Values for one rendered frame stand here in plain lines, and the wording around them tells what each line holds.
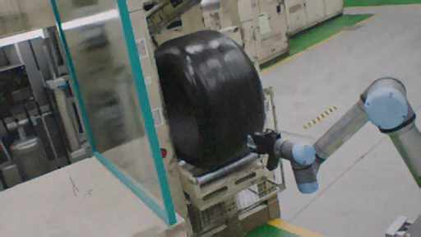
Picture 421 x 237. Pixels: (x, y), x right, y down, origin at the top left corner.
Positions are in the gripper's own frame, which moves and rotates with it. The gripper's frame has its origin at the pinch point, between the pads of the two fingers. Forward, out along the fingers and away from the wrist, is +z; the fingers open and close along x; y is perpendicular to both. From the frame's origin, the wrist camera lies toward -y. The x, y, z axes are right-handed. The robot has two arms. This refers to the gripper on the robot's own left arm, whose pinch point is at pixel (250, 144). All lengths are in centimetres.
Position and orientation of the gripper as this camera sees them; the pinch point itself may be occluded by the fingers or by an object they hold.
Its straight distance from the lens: 188.2
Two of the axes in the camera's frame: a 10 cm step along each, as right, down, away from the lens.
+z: -4.4, -0.8, 8.9
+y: -2.6, -9.4, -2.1
